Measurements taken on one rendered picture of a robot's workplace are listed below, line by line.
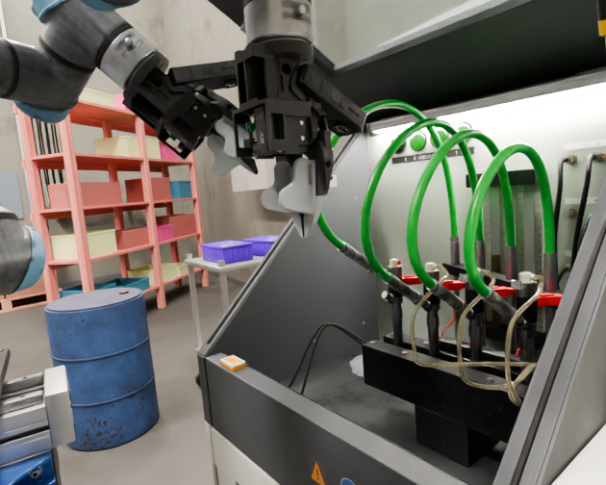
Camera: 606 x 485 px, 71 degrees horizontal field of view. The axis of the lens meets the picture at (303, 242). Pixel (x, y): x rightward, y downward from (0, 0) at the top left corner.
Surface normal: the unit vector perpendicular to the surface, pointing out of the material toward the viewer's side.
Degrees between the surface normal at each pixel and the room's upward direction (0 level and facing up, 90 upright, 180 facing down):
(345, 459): 90
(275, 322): 90
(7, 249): 71
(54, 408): 90
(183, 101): 77
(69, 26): 110
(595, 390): 90
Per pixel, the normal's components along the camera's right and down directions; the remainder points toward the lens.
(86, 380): 0.07, 0.11
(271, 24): -0.15, 0.14
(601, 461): -0.08, -0.99
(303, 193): 0.62, 0.10
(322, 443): -0.78, 0.14
